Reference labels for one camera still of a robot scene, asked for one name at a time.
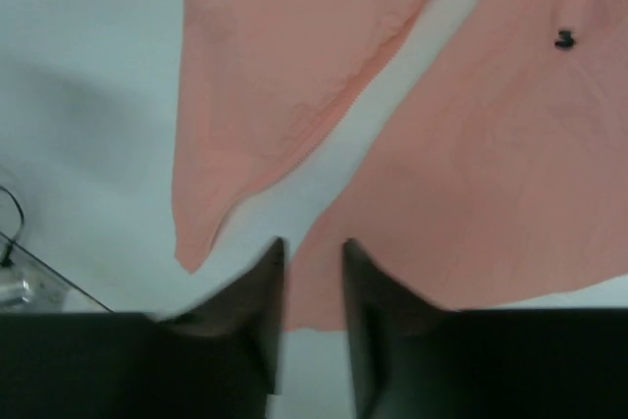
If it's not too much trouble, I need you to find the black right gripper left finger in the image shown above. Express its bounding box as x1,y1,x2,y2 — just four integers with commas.
158,237,286,418

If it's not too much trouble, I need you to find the black cable loop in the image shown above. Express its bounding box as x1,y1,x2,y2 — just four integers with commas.
0,185,26,268

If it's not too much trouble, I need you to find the salmon pink hooded jacket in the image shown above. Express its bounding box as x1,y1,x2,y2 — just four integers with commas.
172,0,627,330

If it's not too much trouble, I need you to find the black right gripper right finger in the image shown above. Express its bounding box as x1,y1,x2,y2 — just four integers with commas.
341,238,459,418

